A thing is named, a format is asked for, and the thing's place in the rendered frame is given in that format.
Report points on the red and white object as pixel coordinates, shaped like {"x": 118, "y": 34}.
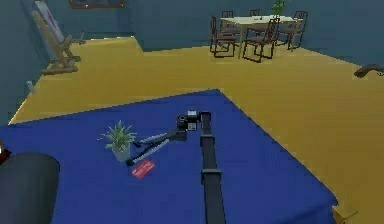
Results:
{"x": 3, "y": 154}

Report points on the brown framed picture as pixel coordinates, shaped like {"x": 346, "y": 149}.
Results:
{"x": 96, "y": 3}

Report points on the dark grey pillow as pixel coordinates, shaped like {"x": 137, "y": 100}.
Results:
{"x": 26, "y": 190}

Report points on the red card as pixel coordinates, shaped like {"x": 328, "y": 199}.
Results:
{"x": 143, "y": 168}

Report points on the small pale grey object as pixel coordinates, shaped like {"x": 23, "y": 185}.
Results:
{"x": 30, "y": 86}

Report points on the wooden easel with canvas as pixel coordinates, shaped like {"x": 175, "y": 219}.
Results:
{"x": 58, "y": 46}

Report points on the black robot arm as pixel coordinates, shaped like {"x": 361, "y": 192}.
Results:
{"x": 209, "y": 156}

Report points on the dark brown curved object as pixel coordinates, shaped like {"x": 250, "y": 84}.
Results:
{"x": 366, "y": 70}

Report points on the cream dining table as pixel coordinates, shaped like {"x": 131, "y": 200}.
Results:
{"x": 248, "y": 22}

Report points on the small grey floor object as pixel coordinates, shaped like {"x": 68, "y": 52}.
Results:
{"x": 82, "y": 37}

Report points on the green houseplant in white pot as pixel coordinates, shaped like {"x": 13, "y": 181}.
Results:
{"x": 120, "y": 141}

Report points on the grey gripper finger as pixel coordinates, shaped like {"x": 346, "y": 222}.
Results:
{"x": 148, "y": 152}
{"x": 151, "y": 138}

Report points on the dark brown chair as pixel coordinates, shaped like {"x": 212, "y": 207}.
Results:
{"x": 255, "y": 12}
{"x": 222, "y": 39}
{"x": 261, "y": 40}
{"x": 295, "y": 30}
{"x": 227, "y": 14}

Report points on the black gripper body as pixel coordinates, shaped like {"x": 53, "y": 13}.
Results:
{"x": 181, "y": 129}

